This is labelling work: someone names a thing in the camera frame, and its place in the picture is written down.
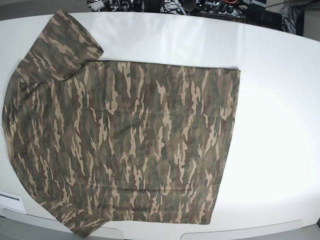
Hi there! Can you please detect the camouflage T-shirt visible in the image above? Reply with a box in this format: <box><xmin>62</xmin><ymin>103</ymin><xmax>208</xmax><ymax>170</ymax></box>
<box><xmin>2</xmin><ymin>10</ymin><xmax>241</xmax><ymax>238</ymax></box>

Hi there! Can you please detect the white label plate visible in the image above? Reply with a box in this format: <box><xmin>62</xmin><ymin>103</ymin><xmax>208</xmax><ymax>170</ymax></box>
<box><xmin>0</xmin><ymin>191</ymin><xmax>26</xmax><ymax>214</ymax></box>

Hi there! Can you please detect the black cable clutter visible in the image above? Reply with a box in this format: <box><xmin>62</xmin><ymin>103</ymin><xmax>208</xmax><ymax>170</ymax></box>
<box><xmin>86</xmin><ymin>0</ymin><xmax>306</xmax><ymax>34</ymax></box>

